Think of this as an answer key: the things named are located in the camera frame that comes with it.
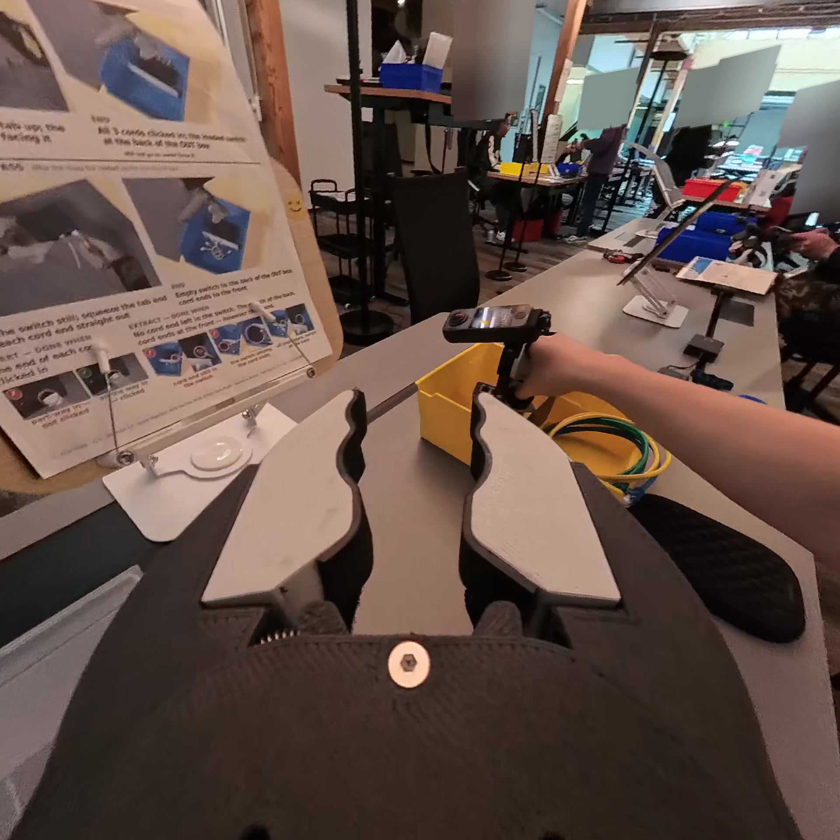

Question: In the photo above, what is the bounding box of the black utility cart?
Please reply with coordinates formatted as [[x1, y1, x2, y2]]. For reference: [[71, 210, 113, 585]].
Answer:
[[308, 178, 383, 306]]

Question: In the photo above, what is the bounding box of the yellow ethernet cable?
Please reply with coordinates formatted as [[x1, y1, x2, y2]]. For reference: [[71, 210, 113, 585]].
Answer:
[[541, 412, 673, 490]]

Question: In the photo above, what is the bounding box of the blue plastic bin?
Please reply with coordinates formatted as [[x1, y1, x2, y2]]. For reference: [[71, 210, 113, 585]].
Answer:
[[379, 62, 444, 93], [656, 223, 732, 263], [696, 210, 756, 234]]

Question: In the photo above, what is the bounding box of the black wrist rest pad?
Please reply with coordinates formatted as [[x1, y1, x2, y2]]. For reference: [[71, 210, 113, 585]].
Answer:
[[629, 493, 807, 644]]

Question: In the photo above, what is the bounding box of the black floor lamp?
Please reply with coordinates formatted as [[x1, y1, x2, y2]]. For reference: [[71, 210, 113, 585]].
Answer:
[[646, 36, 689, 158], [341, 0, 395, 345]]

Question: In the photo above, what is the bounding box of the black office chair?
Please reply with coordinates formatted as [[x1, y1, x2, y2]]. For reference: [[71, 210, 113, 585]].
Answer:
[[387, 167, 481, 326]]

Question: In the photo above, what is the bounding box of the wooden support column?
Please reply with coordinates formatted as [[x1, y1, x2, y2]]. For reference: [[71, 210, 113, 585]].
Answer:
[[246, 0, 301, 188]]

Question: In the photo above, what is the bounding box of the person's right hand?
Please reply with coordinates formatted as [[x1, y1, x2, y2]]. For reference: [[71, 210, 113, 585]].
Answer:
[[514, 333, 595, 403]]

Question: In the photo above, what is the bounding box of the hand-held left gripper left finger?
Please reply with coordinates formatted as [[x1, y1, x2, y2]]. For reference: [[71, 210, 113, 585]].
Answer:
[[200, 387, 375, 611]]

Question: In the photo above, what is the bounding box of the small printed sheet holder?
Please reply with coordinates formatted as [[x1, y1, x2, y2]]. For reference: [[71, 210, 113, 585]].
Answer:
[[676, 256, 778, 342]]

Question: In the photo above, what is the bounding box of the yellow plastic bin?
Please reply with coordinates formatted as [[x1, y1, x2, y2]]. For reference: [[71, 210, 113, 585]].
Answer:
[[415, 341, 657, 506]]

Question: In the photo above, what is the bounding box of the person's right forearm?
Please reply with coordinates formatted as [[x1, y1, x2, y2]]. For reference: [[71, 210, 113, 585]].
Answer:
[[584, 341, 840, 578]]

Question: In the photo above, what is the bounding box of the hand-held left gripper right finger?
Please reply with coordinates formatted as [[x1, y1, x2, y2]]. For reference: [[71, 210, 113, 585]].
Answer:
[[458, 388, 622, 608]]

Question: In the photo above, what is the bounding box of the wooden standing desk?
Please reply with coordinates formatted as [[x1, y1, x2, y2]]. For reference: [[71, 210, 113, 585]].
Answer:
[[325, 82, 454, 309]]

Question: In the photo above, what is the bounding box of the white tablet stand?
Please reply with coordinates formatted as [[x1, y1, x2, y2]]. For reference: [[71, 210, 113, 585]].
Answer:
[[620, 266, 690, 329]]

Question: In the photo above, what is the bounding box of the dark tablet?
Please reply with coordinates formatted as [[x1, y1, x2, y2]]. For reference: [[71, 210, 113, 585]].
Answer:
[[617, 180, 749, 286]]

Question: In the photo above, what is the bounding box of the blue ethernet cable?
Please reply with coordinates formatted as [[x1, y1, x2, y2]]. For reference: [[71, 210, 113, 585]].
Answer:
[[620, 472, 660, 509]]

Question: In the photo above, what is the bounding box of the red plastic bin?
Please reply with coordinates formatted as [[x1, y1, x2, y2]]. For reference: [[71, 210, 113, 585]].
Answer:
[[682, 178, 746, 201]]

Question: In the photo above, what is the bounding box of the printed instruction sheet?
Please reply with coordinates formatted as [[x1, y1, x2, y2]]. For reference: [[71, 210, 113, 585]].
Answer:
[[0, 0, 332, 480]]

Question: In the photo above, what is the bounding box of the white sheet stand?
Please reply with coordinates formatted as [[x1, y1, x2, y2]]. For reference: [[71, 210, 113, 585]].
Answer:
[[92, 302, 317, 542]]

